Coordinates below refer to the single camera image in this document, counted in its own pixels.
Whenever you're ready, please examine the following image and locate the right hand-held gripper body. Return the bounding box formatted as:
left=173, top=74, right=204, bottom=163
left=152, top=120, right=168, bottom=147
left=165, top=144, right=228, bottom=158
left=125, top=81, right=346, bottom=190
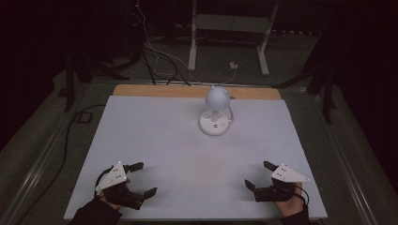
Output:
left=253, top=163, right=312, bottom=203

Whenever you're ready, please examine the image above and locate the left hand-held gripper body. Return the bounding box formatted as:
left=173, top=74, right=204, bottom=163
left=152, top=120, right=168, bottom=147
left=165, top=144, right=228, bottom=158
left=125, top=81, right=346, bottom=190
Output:
left=94, top=160, right=148, bottom=211

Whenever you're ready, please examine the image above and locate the person's left hand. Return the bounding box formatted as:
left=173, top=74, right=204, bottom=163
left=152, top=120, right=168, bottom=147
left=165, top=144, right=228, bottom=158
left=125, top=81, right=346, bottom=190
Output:
left=99, top=190, right=123, bottom=211

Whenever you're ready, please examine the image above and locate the person's right hand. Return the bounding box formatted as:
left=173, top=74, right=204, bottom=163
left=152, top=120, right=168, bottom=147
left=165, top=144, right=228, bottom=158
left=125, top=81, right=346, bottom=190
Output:
left=274, top=182, right=305, bottom=218

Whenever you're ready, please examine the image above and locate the white table cover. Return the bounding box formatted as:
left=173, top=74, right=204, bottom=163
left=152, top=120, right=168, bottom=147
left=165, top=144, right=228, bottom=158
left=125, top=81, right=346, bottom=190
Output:
left=64, top=95, right=328, bottom=221

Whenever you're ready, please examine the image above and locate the round white power socket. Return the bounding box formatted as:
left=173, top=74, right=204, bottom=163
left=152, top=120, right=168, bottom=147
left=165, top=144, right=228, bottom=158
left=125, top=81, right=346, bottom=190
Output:
left=199, top=108, right=233, bottom=137

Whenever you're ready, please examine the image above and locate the white dome night lamp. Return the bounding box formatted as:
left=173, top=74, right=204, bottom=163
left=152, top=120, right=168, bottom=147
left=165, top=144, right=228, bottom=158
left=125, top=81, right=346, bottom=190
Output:
left=205, top=84, right=232, bottom=124

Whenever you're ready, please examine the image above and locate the black tripod stand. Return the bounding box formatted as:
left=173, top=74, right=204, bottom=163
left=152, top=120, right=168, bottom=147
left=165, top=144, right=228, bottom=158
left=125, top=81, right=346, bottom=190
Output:
left=56, top=46, right=140, bottom=113
left=271, top=31, right=338, bottom=125

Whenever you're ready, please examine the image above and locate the white metal stand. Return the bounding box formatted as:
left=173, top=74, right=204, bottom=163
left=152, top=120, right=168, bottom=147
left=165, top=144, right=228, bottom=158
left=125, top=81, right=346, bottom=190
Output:
left=188, top=0, right=280, bottom=77

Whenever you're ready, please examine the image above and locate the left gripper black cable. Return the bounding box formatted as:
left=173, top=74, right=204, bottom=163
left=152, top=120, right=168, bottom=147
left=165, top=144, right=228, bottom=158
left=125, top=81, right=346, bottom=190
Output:
left=94, top=166, right=115, bottom=199

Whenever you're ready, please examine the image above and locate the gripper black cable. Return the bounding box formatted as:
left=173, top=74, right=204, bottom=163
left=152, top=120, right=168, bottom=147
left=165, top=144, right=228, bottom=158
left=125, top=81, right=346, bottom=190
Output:
left=293, top=186, right=311, bottom=206
left=94, top=166, right=115, bottom=199

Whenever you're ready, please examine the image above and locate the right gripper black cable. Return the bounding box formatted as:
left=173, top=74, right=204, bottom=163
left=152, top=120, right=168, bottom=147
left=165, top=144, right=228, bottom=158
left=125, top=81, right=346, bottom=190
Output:
left=293, top=186, right=311, bottom=206

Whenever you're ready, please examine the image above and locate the black floor cable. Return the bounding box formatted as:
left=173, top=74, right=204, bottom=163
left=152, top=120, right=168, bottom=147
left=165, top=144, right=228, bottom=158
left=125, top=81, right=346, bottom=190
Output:
left=17, top=103, right=107, bottom=225

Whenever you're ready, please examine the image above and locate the metal floor rail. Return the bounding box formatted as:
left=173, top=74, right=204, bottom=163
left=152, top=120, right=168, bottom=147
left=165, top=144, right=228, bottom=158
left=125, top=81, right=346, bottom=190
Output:
left=311, top=93, right=379, bottom=225
left=0, top=116, right=81, bottom=225

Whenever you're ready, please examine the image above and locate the bundle of black cables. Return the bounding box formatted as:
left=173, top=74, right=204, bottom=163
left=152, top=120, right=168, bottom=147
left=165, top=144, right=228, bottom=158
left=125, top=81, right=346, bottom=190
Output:
left=141, top=43, right=192, bottom=87

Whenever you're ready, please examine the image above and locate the thin white floor cable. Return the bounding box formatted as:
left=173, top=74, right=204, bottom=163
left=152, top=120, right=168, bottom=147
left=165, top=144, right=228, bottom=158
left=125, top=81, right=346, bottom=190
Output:
left=136, top=0, right=237, bottom=84

